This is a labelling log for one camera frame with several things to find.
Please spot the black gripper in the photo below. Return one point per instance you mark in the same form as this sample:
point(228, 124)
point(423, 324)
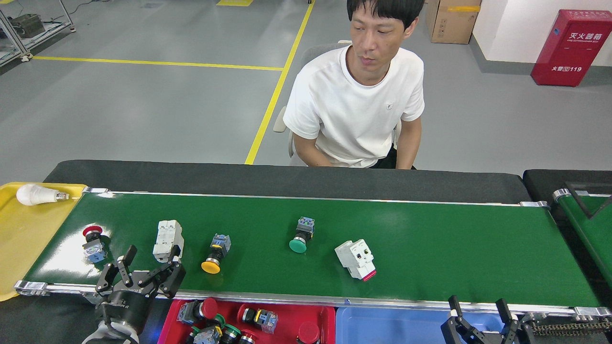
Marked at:
point(126, 306)

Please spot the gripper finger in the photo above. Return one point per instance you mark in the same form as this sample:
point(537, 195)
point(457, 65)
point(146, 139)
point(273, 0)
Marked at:
point(453, 306)
point(501, 306)

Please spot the white circuit breaker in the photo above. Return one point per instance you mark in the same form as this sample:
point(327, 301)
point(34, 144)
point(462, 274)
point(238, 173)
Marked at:
point(356, 258)
point(167, 239)

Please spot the yellow push button switch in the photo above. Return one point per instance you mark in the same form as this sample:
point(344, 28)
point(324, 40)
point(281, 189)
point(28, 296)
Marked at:
point(211, 266)

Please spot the person's right forearm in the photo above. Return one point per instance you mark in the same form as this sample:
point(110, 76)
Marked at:
point(311, 154)

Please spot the wide green conveyor belt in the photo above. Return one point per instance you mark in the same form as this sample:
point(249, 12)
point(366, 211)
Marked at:
point(430, 248)

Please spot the green feeder conveyor belt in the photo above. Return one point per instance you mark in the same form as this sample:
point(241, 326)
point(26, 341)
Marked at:
point(595, 234)

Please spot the yellow plastic tray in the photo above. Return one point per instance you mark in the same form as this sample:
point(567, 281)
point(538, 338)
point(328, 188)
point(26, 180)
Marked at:
point(28, 239)

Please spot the blue plastic bin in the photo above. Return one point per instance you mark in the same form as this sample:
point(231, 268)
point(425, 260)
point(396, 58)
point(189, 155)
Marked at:
point(392, 329)

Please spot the white light bulb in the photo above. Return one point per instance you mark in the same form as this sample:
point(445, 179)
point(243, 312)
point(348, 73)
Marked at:
point(33, 195)

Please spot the red plastic bin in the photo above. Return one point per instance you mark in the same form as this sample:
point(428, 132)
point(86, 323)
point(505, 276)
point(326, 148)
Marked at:
point(284, 334)

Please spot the grey office chair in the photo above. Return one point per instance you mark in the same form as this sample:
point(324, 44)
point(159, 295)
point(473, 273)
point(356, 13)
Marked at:
point(279, 119)

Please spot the person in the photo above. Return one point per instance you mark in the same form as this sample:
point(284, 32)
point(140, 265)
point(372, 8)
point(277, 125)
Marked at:
point(354, 110)

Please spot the metal shelf cart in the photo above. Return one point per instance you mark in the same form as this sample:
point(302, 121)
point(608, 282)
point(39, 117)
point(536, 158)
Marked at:
point(55, 26)

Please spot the red fire extinguisher cabinet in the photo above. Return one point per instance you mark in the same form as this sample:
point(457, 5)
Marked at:
point(569, 52)

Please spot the dark grey equipment box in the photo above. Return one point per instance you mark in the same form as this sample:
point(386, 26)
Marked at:
point(27, 24)

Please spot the brown cardboard box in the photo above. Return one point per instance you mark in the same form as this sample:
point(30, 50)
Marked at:
point(452, 24)

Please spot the black triangular guide frame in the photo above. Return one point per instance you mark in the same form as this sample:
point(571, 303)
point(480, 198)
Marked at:
point(590, 215)

